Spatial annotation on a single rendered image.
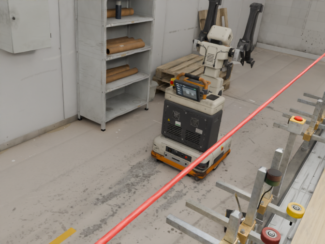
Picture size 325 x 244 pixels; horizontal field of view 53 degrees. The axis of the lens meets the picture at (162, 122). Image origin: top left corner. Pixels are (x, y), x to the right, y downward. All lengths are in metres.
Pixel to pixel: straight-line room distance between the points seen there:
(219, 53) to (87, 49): 1.50
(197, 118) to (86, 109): 1.57
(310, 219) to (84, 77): 2.96
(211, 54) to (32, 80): 1.85
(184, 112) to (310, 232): 1.81
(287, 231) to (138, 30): 3.18
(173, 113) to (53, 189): 1.30
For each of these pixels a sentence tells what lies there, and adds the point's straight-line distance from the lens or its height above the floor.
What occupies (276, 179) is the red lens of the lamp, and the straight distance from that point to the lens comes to 1.41.
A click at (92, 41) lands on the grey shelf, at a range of 3.73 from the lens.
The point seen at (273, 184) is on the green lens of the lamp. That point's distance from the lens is 1.43.
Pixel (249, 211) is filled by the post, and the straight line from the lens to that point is 1.56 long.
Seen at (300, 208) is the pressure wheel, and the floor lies 0.91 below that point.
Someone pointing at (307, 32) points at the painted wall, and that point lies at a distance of 9.14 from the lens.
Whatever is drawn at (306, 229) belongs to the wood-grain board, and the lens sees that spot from 1.65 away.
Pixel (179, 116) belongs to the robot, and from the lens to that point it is 3.14.
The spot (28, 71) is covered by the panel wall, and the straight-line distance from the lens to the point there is 3.63.
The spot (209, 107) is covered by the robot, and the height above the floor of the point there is 0.77.
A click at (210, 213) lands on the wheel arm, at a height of 0.86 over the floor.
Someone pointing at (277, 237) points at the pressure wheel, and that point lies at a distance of 1.54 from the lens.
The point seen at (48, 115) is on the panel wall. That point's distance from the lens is 3.95.
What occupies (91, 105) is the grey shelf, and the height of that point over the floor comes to 0.27.
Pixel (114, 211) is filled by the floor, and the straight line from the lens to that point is 2.85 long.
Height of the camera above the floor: 1.91
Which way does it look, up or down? 26 degrees down
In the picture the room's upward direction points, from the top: 6 degrees clockwise
